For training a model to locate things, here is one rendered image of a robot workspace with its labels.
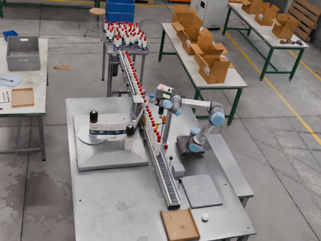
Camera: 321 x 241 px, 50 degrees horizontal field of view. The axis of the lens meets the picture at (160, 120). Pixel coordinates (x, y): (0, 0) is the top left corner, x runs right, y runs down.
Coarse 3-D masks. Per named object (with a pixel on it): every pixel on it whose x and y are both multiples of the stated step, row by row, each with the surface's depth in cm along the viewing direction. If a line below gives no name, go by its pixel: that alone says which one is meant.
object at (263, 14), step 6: (258, 6) 723; (264, 6) 725; (258, 12) 720; (264, 12) 734; (270, 12) 698; (276, 12) 701; (258, 18) 719; (264, 18) 704; (270, 18) 706; (264, 24) 713; (270, 24) 716
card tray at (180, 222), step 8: (168, 216) 296; (176, 216) 298; (184, 216) 299; (192, 216) 297; (168, 224) 290; (176, 224) 291; (184, 224) 292; (192, 224) 293; (168, 232) 279; (176, 232) 285; (184, 232) 286; (192, 232) 287; (176, 240) 276; (184, 240) 279
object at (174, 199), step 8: (144, 128) 379; (152, 152) 350; (160, 160) 343; (160, 168) 334; (160, 176) 325; (168, 176) 327; (168, 184) 319; (168, 192) 311; (168, 200) 306; (176, 200) 305
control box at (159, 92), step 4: (160, 84) 342; (160, 88) 336; (164, 88) 337; (168, 88) 338; (172, 88) 339; (156, 92) 338; (160, 92) 336; (164, 92) 334; (168, 92) 334; (156, 96) 340; (160, 96) 338
